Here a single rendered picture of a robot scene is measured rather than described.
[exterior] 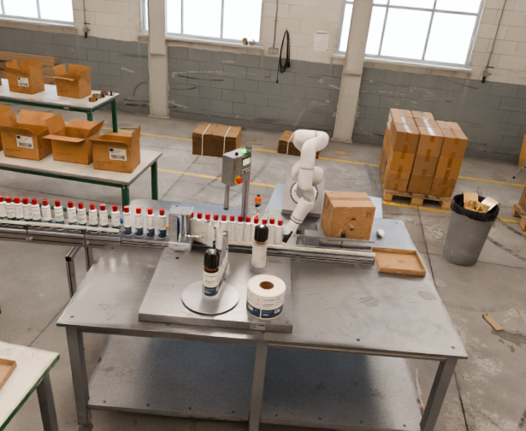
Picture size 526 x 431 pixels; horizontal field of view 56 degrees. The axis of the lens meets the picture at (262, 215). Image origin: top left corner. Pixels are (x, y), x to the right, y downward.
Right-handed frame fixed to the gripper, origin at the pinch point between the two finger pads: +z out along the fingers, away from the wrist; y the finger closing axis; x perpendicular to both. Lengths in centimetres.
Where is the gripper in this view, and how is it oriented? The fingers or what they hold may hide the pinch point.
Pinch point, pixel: (285, 239)
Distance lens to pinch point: 321.0
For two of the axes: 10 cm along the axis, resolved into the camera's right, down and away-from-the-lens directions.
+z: -4.1, 8.1, 4.2
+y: -0.3, 4.5, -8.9
